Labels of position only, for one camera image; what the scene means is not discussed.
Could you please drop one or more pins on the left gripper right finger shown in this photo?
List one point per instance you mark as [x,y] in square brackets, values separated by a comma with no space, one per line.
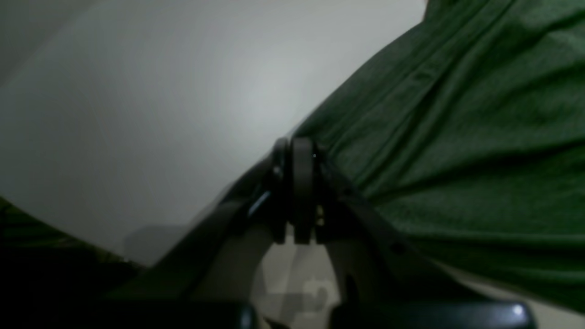
[372,261]

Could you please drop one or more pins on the dark green t-shirt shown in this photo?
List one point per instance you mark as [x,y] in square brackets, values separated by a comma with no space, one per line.
[467,134]

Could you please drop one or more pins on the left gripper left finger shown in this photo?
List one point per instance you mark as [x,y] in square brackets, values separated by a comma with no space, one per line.
[217,259]

